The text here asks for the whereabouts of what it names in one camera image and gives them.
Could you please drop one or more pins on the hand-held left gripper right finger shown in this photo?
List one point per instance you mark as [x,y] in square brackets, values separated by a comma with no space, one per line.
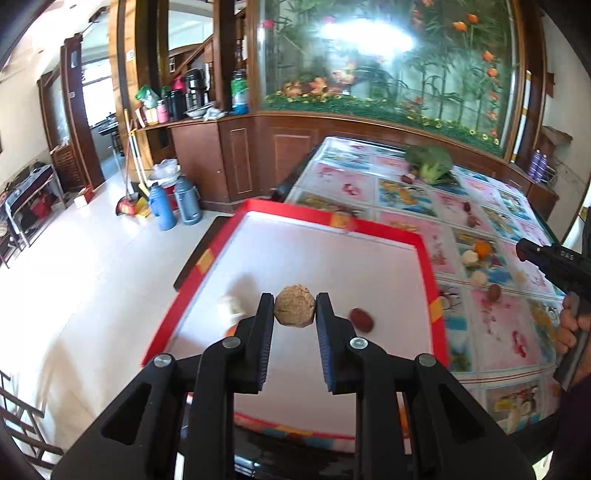
[325,360]

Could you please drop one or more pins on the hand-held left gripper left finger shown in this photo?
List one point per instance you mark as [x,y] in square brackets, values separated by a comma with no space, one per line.
[264,355]

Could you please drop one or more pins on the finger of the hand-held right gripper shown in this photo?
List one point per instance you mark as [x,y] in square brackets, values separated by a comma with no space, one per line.
[530,253]

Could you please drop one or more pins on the small orange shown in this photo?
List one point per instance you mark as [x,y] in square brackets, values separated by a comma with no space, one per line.
[483,248]

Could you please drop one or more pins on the walnut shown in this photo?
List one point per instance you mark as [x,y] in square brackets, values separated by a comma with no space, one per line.
[294,305]

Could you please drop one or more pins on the red rimmed white tray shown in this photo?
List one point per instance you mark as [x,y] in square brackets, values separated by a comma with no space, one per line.
[323,258]

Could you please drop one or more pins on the person's right forearm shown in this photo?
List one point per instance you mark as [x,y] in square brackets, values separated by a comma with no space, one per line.
[577,438]

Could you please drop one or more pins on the person's right hand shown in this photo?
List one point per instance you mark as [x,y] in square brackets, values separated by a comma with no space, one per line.
[567,327]

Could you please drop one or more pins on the purple bottle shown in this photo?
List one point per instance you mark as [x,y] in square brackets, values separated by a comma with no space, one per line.
[544,166]
[534,164]

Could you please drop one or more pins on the printed tablecloth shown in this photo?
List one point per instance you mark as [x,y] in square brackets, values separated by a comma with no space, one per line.
[415,194]

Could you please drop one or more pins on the broccoli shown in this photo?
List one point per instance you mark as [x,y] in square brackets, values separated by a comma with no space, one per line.
[431,161]

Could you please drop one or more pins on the grey thermos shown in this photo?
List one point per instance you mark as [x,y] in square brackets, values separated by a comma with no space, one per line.
[188,201]

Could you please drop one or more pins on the blue thermos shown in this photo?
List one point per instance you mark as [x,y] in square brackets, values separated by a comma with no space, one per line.
[161,207]

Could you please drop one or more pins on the red bucket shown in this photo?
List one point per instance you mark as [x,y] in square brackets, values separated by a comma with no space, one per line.
[172,193]

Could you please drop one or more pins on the wooden cabinet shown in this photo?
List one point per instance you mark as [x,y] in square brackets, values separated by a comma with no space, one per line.
[249,157]

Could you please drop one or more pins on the red dustpan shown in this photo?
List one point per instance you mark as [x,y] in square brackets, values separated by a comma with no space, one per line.
[125,207]

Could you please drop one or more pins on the white plastic bag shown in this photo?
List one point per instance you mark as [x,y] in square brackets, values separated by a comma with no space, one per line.
[165,168]

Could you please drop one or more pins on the glass panel with flower mural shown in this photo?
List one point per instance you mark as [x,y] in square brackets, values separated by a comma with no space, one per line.
[392,69]

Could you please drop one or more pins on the white and red box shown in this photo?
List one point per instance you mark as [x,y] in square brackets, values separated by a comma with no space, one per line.
[84,194]

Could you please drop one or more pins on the white cloth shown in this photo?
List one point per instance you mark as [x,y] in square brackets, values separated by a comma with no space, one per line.
[215,113]

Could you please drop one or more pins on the dark wooden chair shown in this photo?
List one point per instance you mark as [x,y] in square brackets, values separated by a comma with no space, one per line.
[23,415]

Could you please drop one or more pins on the white bowl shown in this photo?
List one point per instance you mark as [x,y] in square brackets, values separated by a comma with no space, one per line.
[196,114]

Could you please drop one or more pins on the pink bottle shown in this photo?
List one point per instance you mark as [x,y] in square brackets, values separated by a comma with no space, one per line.
[162,113]

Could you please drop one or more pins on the green and blue water bottle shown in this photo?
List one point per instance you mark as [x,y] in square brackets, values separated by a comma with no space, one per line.
[239,92]

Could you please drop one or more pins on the black jug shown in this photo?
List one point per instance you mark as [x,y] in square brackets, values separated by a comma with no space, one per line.
[175,105]

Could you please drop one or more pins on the red packet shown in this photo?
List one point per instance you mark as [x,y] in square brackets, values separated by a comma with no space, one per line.
[145,117]

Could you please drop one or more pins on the red basket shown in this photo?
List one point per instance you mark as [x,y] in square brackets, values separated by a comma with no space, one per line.
[40,205]

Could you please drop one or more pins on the black and silver thermos pot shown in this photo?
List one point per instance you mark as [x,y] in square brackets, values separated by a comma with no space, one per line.
[195,90]

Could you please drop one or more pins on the green bag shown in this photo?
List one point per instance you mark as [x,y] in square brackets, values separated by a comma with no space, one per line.
[147,95]

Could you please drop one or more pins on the side table with dark cloth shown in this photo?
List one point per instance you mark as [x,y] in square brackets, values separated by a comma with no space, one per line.
[27,182]

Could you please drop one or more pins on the wooden door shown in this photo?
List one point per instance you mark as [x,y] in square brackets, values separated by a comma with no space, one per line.
[74,115]

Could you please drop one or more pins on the wooden staircase railing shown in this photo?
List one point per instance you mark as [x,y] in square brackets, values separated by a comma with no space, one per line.
[198,50]

